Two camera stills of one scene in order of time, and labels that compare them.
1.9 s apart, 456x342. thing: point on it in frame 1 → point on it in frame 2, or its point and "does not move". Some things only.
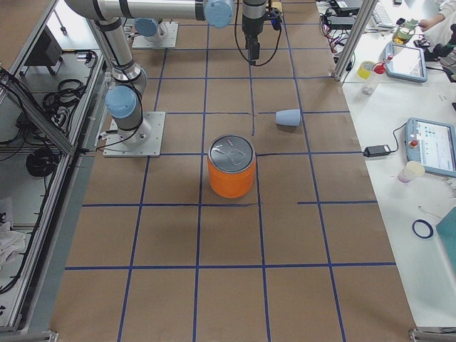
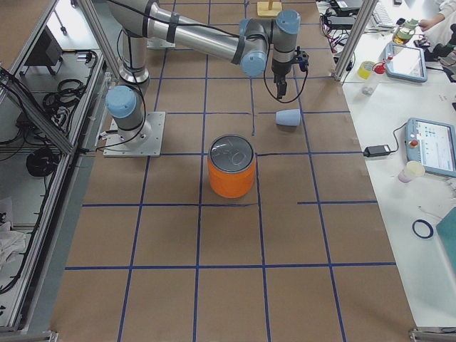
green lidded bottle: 403,33 does not move
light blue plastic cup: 288,117 does not move
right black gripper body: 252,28 → 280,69
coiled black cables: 68,95 does not move
